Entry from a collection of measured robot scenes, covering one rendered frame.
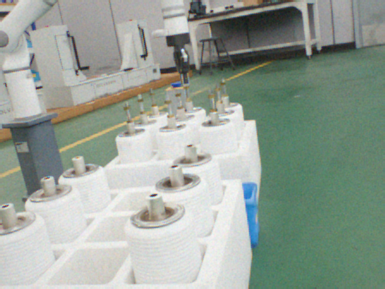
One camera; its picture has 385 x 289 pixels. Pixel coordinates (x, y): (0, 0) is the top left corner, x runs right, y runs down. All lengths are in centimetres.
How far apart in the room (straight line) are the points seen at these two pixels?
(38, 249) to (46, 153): 91
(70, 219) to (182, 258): 26
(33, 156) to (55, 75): 241
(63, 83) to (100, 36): 393
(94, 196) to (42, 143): 72
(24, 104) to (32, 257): 94
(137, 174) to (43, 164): 53
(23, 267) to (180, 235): 24
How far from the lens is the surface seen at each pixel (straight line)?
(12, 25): 150
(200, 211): 64
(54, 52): 384
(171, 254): 53
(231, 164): 101
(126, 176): 109
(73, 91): 379
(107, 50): 763
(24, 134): 152
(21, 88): 152
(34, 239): 64
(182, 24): 127
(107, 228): 80
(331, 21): 598
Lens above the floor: 47
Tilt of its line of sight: 14 degrees down
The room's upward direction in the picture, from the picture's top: 10 degrees counter-clockwise
